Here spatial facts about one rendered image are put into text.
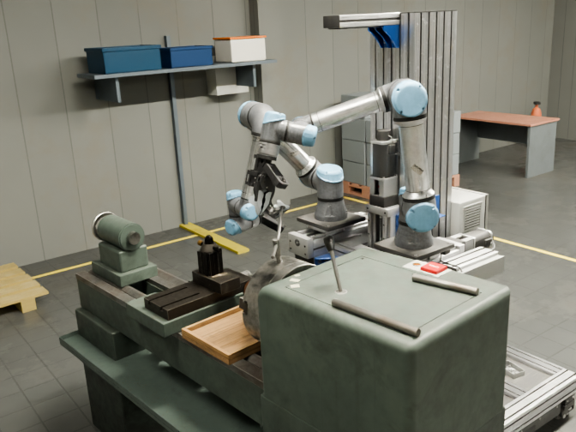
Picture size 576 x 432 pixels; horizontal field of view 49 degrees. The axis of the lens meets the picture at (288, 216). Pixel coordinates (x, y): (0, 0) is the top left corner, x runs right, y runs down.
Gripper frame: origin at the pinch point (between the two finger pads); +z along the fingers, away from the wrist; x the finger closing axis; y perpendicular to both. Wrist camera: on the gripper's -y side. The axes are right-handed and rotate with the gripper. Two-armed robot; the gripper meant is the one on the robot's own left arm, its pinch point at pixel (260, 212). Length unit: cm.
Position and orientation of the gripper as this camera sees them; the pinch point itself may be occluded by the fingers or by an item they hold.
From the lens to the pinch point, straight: 223.7
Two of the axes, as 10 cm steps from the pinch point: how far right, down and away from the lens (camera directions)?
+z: -1.9, 9.8, 0.8
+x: -7.1, -0.9, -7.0
